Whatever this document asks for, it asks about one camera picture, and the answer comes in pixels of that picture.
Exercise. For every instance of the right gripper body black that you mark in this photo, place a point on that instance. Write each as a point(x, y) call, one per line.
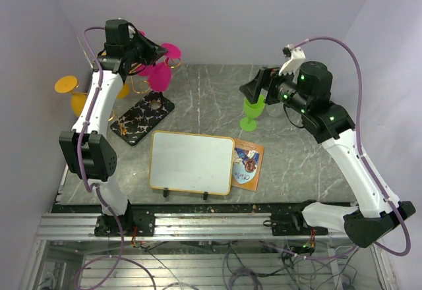
point(282, 88)

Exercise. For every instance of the yellow wine glass back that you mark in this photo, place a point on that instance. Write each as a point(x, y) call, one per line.
point(124, 92)

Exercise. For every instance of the orange Othello book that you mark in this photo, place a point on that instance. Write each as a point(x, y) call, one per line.
point(247, 162)

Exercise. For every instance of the clear wine glass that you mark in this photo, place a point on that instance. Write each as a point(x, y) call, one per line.
point(275, 110)

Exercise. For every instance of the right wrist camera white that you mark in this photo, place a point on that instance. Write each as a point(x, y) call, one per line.
point(295, 56)

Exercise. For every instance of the pink wine glass back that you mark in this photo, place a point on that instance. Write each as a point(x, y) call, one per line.
point(138, 67)

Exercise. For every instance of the gold wire glass rack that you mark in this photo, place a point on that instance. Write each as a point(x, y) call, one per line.
point(143, 116)

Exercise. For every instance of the whiteboard with yellow frame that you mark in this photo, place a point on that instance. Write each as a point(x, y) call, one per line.
point(191, 162)

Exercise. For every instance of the aluminium mounting rail frame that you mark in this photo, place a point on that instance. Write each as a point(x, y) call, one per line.
point(200, 246)

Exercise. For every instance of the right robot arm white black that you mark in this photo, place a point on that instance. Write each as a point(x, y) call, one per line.
point(378, 210)

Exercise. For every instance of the pink wine glass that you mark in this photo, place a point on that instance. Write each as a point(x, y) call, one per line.
point(159, 75)
point(138, 67)

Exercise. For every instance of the pink wine glass front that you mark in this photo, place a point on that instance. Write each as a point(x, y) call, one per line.
point(159, 75)

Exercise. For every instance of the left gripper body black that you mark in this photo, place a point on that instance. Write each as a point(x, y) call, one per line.
point(130, 53)

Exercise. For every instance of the yellow wine glass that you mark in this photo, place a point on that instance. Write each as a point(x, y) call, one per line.
point(68, 85)
point(124, 92)

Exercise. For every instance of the yellow wine glass front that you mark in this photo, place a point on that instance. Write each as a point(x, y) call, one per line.
point(68, 85)

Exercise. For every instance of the green wine glass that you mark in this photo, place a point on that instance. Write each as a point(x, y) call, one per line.
point(251, 112)

